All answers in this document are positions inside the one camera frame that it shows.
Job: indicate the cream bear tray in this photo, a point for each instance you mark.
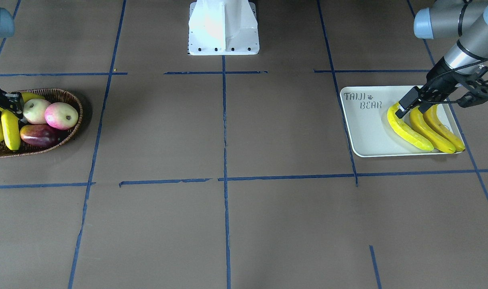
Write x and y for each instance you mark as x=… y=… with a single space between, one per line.
x=365 y=110

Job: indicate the dark red apple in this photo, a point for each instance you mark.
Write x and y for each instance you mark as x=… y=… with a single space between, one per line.
x=41 y=135

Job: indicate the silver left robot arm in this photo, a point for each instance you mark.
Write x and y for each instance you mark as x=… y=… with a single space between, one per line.
x=462 y=65

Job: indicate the yellow banana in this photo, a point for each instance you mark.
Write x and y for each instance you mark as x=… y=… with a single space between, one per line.
x=10 y=129
x=419 y=125
x=404 y=131
x=432 y=120

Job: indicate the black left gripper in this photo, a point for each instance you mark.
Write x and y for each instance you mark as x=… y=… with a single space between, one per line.
x=441 y=79

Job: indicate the white camera post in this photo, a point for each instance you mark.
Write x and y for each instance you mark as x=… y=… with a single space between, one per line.
x=223 y=27

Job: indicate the pale green pink apple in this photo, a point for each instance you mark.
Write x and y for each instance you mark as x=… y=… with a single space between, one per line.
x=34 y=111

